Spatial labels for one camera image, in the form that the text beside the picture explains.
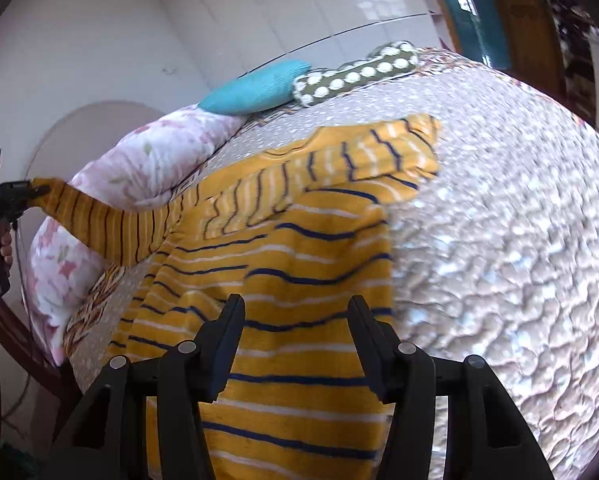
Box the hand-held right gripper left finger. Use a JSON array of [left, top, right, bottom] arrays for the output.
[[44, 294, 246, 480]]

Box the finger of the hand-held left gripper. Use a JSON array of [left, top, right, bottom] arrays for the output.
[[10, 179, 53, 212]]

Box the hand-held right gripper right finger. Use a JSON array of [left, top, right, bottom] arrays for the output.
[[347, 295, 555, 480]]

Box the yellow striped sweater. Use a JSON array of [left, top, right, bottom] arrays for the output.
[[32, 112, 443, 480]]

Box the pink floral duvet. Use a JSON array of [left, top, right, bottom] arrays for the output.
[[22, 104, 245, 368]]

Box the beige dotted quilt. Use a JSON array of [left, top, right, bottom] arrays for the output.
[[67, 47, 599, 480]]

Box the teal pillow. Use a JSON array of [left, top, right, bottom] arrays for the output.
[[197, 59, 313, 116]]

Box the olive polka-dot pillow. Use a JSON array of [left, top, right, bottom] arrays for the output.
[[292, 41, 420, 109]]

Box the white glossy wardrobe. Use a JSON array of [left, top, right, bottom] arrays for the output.
[[160, 0, 455, 91]]

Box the wooden door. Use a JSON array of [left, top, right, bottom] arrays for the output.
[[489, 0, 567, 96]]

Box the cluttered rack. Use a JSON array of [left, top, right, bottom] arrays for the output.
[[542, 0, 597, 121]]

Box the wooden bed frame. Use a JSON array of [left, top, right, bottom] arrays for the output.
[[0, 300, 80, 441]]

